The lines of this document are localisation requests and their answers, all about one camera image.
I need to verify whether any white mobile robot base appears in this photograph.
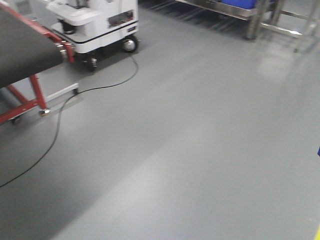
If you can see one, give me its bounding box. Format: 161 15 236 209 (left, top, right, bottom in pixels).
46 0 139 72

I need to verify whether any black conveyor belt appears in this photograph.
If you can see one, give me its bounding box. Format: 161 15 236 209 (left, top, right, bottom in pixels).
0 8 63 88

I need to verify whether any stainless steel shelf cart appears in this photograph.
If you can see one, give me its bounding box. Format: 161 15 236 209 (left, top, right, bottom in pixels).
180 0 320 53

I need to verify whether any black floor cable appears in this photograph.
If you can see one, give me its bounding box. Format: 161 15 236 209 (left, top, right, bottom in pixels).
0 55 140 188

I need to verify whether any red conveyor frame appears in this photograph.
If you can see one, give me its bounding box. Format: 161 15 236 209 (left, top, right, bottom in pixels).
0 1 79 124

